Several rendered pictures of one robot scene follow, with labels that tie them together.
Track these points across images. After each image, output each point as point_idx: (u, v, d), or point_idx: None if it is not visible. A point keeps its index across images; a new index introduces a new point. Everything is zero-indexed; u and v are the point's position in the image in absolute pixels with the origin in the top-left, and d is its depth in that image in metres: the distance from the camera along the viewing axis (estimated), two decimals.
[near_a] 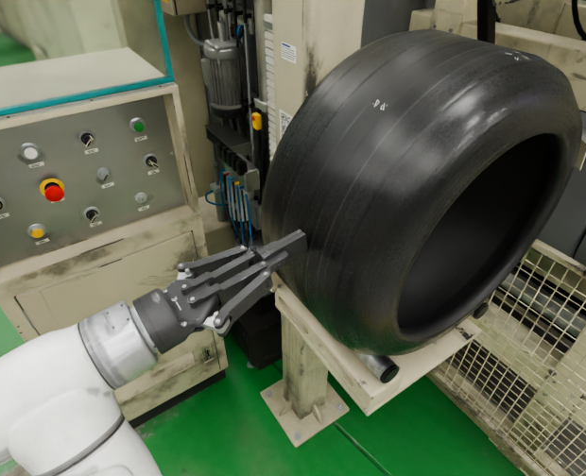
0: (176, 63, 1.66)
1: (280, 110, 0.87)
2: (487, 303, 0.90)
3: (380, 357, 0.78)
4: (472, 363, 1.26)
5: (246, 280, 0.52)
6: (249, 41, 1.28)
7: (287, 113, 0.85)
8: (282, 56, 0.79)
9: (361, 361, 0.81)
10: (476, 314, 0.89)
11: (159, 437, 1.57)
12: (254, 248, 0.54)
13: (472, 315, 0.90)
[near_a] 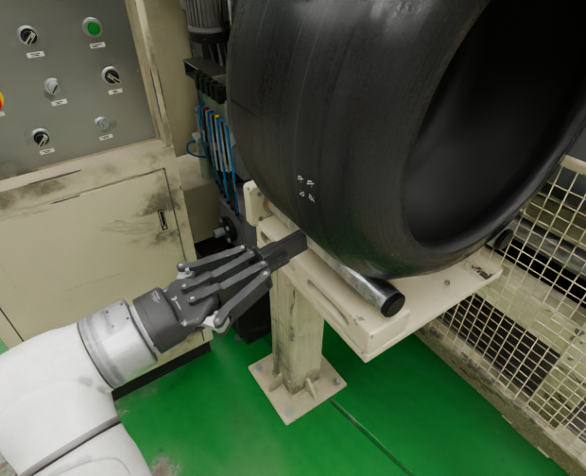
0: (155, 2, 1.50)
1: None
2: (494, 246, 0.74)
3: None
4: (486, 322, 1.10)
5: (246, 280, 0.52)
6: None
7: None
8: None
9: None
10: (509, 239, 0.75)
11: (134, 415, 1.41)
12: (254, 248, 0.54)
13: (508, 231, 0.75)
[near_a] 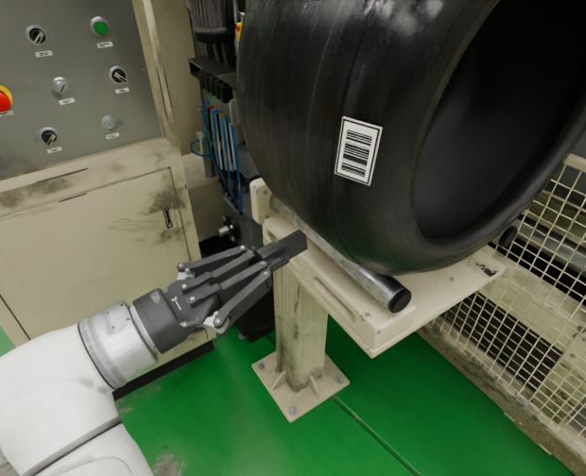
0: (159, 2, 1.50)
1: None
2: (502, 246, 0.76)
3: None
4: (489, 319, 1.10)
5: (246, 280, 0.52)
6: None
7: None
8: None
9: None
10: (516, 229, 0.75)
11: (139, 412, 1.42)
12: (254, 248, 0.54)
13: (511, 225, 0.74)
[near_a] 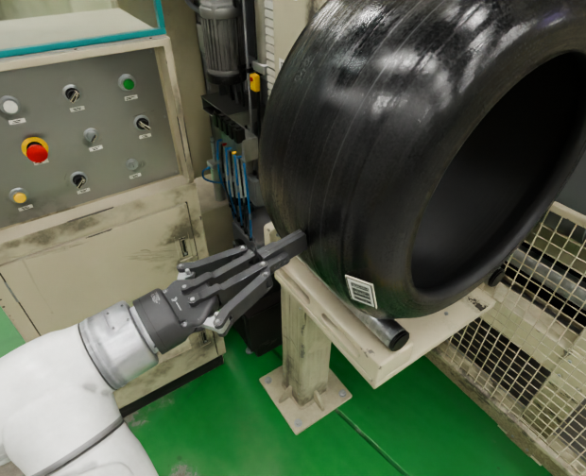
0: (171, 36, 1.59)
1: (280, 59, 0.81)
2: (501, 275, 0.85)
3: (394, 320, 0.72)
4: (482, 342, 1.19)
5: (246, 280, 0.52)
6: (247, 3, 1.21)
7: None
8: None
9: (369, 323, 0.74)
10: (496, 274, 0.82)
11: (153, 425, 1.50)
12: (254, 248, 0.54)
13: (489, 277, 0.82)
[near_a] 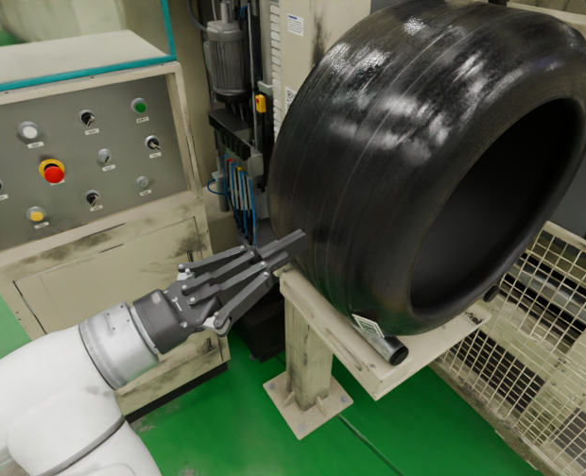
0: (178, 51, 1.63)
1: (285, 87, 0.85)
2: (485, 301, 0.88)
3: None
4: (479, 351, 1.23)
5: (246, 280, 0.52)
6: (252, 24, 1.25)
7: (293, 90, 0.83)
8: (288, 29, 0.77)
9: None
10: (498, 289, 0.88)
11: (160, 430, 1.54)
12: (254, 248, 0.54)
13: (495, 284, 0.88)
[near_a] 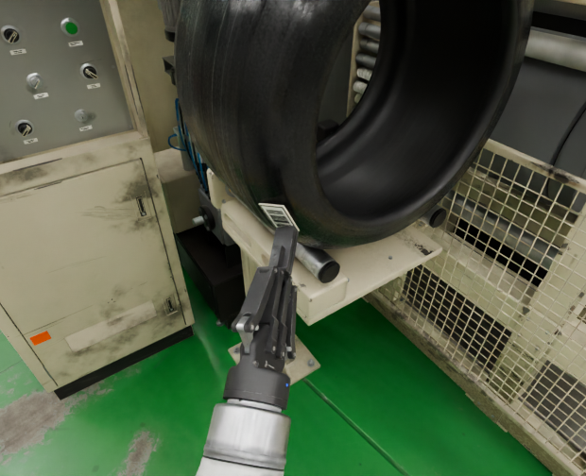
0: (139, 3, 1.58)
1: None
2: (431, 227, 0.83)
3: None
4: (441, 301, 1.18)
5: None
6: None
7: None
8: None
9: None
10: (445, 213, 0.83)
11: (118, 393, 1.49)
12: None
13: (442, 208, 0.82)
